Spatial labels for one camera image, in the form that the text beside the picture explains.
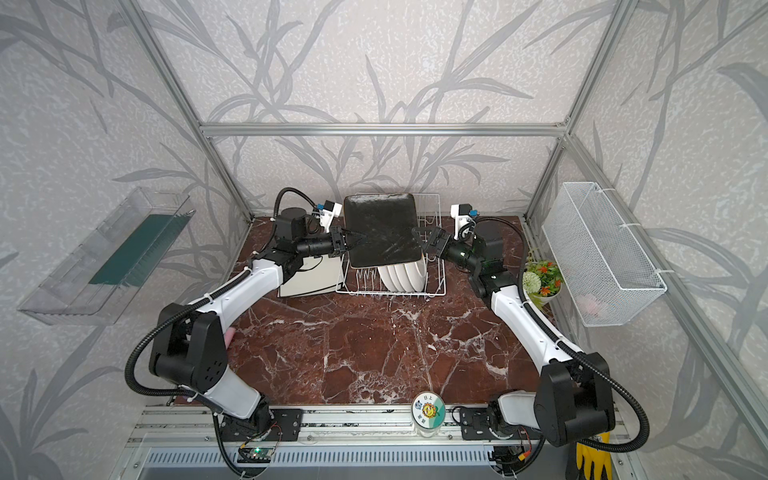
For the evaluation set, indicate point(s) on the white wire dish rack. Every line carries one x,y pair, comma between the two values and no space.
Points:
366,281

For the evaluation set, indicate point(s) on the yellow work glove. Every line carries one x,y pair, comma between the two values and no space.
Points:
593,464

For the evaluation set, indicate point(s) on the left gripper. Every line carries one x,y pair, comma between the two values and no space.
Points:
338,243

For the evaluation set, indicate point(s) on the clear plastic wall shelf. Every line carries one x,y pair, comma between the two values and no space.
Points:
66,298

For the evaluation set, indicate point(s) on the white mesh wall basket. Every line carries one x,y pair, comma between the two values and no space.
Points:
609,275

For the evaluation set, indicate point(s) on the potted artificial plant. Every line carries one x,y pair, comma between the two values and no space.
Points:
542,280

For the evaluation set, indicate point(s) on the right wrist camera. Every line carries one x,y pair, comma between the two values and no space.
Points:
464,216

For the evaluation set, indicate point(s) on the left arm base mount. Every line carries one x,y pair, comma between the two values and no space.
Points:
285,423

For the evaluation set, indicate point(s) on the round white plate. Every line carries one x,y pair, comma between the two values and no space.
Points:
403,278
395,278
416,273
386,279

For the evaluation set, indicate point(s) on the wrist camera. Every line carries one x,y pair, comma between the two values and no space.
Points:
464,216
327,212

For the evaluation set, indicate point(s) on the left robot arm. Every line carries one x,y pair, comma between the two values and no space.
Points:
185,355

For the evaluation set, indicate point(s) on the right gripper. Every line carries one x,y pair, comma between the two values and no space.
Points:
443,243

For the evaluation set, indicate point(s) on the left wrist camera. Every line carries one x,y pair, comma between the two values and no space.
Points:
327,212

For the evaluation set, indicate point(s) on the black square plate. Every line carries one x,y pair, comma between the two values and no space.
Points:
386,221

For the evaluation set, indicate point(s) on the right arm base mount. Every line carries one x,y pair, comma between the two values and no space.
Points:
487,423

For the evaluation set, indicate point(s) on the right circuit board wiring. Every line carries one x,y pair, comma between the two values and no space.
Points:
510,459

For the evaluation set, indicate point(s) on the green sponge mat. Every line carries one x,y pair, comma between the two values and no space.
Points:
136,258

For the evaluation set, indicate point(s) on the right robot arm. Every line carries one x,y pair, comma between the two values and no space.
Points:
574,400

